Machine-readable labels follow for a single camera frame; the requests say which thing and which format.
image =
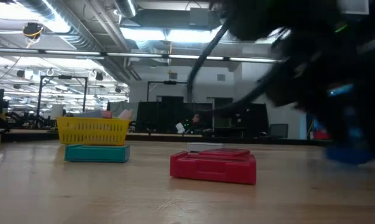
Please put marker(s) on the red plastic case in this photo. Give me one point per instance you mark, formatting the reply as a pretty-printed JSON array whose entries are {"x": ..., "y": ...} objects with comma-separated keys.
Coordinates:
[
  {"x": 226, "y": 152},
  {"x": 212, "y": 169}
]

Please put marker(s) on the red charger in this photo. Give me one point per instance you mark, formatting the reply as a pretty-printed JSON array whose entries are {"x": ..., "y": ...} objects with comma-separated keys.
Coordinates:
[{"x": 106, "y": 114}]

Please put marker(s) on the yellow plastic basket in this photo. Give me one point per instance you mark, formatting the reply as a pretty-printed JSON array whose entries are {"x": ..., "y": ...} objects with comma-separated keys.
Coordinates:
[{"x": 92, "y": 132}]

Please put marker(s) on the teal plastic case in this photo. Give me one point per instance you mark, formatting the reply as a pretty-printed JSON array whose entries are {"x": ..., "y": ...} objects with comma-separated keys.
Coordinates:
[{"x": 97, "y": 154}]

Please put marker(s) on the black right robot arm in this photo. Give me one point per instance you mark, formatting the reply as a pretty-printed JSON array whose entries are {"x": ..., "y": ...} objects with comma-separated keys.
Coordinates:
[{"x": 252, "y": 18}]

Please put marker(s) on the grey office chair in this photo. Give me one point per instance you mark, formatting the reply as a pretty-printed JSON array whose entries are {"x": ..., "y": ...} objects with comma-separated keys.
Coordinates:
[{"x": 279, "y": 130}]

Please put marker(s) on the red box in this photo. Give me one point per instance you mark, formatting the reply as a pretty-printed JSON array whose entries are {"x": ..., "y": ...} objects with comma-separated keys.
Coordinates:
[{"x": 321, "y": 135}]

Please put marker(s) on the person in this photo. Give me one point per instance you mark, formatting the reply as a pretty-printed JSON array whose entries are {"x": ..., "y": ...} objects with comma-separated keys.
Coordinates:
[{"x": 196, "y": 119}]

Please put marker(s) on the long ceiling light bar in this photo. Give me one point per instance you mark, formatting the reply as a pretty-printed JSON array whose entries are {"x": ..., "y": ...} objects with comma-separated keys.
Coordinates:
[{"x": 75, "y": 53}]

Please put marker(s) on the white cylinder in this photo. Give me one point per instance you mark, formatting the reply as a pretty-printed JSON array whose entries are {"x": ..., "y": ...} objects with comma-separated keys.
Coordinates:
[{"x": 57, "y": 112}]

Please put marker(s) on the narrow black gantry frame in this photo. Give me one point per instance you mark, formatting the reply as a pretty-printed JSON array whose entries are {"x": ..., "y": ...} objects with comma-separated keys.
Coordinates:
[{"x": 170, "y": 82}]

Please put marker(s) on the black partition wall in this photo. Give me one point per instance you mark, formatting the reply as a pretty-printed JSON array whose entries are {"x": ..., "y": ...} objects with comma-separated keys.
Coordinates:
[{"x": 162, "y": 118}]

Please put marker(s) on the silver ventilation duct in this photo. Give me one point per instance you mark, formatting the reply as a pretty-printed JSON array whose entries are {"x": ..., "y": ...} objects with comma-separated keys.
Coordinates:
[{"x": 78, "y": 34}]

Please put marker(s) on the wide black gantry frame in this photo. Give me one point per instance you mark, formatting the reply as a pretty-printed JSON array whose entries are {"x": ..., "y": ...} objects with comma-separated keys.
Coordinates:
[{"x": 39, "y": 93}]

